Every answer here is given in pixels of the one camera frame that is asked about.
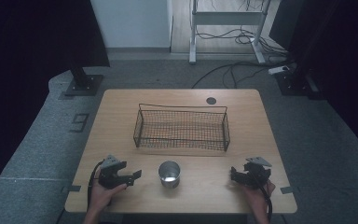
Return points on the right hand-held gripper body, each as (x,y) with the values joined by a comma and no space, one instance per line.
(256,174)

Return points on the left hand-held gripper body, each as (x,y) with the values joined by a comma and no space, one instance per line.
(112,174)

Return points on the metal cup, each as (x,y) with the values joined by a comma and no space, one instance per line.
(169,175)

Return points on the person's left hand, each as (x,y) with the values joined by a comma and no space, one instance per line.
(101,196)

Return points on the person's right hand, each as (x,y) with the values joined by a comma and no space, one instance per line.
(256,199)

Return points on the grey tape piece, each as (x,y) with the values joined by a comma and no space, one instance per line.
(286,189)
(73,188)

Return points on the dark floor socket plate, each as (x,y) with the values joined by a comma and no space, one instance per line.
(80,122)

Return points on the dark round table grommet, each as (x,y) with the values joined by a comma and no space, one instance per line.
(211,100)

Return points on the white power strip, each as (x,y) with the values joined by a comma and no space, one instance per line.
(278,70)

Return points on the dark curtain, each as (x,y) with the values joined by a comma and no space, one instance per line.
(28,46)
(338,46)

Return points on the black stand with base plate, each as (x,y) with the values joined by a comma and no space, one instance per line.
(84,84)
(298,84)

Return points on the white desk frame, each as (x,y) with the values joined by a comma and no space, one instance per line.
(227,18)

